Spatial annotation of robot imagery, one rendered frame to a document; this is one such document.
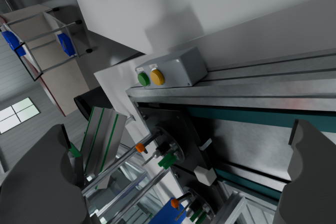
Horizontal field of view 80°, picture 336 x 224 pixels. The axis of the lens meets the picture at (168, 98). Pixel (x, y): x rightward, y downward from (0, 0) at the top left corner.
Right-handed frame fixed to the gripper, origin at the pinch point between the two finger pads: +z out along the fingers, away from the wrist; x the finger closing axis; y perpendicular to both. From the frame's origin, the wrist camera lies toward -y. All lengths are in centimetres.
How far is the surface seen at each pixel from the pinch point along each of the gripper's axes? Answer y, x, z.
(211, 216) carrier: 58, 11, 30
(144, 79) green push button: 13.6, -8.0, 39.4
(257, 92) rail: 7.7, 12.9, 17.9
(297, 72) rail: 4.0, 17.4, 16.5
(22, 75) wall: 253, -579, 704
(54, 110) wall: 337, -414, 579
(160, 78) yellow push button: 11.6, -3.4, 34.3
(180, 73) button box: 8.7, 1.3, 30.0
